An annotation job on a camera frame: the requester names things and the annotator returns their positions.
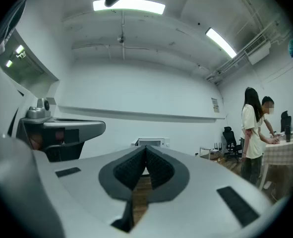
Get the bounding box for black office chair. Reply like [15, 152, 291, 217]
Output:
[222, 126, 243, 162]

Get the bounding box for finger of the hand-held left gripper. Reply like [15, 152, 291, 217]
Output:
[43, 119, 106, 146]

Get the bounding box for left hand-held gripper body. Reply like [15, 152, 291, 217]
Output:
[16, 98, 86, 163]

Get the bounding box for white microwave oven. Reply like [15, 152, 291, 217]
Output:
[130, 137, 171, 149]

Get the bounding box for white ceiling pipes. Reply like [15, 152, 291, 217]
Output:
[205, 50, 248, 85]

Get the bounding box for interior wall window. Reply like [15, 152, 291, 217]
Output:
[0, 28, 60, 90]

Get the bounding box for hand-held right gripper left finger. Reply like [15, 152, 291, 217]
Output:
[33, 145, 147, 238]

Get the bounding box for wall poster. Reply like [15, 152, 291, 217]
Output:
[211, 97, 220, 113]

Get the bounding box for table with checkered cloth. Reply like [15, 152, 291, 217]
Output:
[259, 129, 293, 190]

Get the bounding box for ceiling light panel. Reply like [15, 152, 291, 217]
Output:
[205, 27, 237, 59]
[93, 0, 166, 15]

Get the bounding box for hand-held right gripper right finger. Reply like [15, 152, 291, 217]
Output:
[130, 145, 273, 238]

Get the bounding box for white air conditioner unit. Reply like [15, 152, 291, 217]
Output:
[244, 35, 272, 65]

